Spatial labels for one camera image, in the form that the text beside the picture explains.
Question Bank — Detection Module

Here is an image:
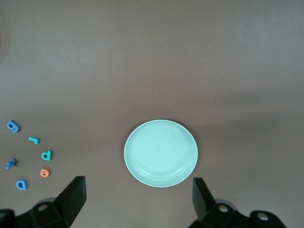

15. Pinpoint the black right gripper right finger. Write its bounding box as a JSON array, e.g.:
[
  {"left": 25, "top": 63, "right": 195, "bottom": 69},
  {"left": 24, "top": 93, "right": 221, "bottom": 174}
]
[{"left": 187, "top": 177, "right": 288, "bottom": 228}]

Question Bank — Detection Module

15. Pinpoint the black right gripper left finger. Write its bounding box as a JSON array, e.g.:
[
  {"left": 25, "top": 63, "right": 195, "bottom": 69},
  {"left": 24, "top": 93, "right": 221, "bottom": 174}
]
[{"left": 0, "top": 175, "right": 87, "bottom": 228}]

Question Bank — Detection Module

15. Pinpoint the blue foam letter D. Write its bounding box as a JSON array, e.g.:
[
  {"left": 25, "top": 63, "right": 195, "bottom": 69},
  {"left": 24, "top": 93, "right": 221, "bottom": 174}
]
[{"left": 15, "top": 179, "right": 29, "bottom": 190}]

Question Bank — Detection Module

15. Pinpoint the pale green plate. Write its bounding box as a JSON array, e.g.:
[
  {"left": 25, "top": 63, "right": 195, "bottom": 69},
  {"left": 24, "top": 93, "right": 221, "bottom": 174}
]
[{"left": 123, "top": 119, "right": 199, "bottom": 188}]

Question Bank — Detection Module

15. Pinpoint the blue foam letter t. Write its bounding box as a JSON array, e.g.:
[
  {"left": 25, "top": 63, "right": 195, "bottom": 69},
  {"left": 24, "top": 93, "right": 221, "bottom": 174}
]
[{"left": 5, "top": 158, "right": 18, "bottom": 170}]

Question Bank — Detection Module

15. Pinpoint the blue foam letter g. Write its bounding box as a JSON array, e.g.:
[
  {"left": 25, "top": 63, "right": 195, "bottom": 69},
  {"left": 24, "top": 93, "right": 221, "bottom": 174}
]
[{"left": 6, "top": 120, "right": 21, "bottom": 133}]

